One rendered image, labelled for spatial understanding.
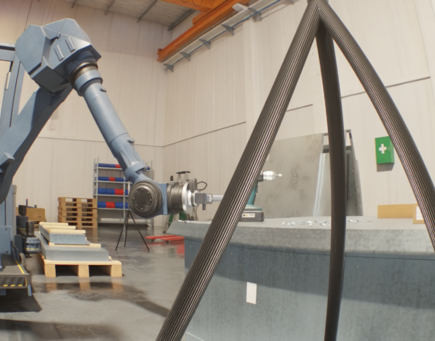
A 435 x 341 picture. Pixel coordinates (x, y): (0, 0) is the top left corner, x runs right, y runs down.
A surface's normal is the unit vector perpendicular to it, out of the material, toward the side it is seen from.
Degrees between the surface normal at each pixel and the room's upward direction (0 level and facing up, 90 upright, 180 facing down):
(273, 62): 90
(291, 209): 78
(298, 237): 67
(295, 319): 90
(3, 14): 90
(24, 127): 90
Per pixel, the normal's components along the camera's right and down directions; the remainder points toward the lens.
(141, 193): -0.21, 0.01
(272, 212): -0.78, -0.26
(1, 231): 0.64, -0.06
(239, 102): -0.83, -0.05
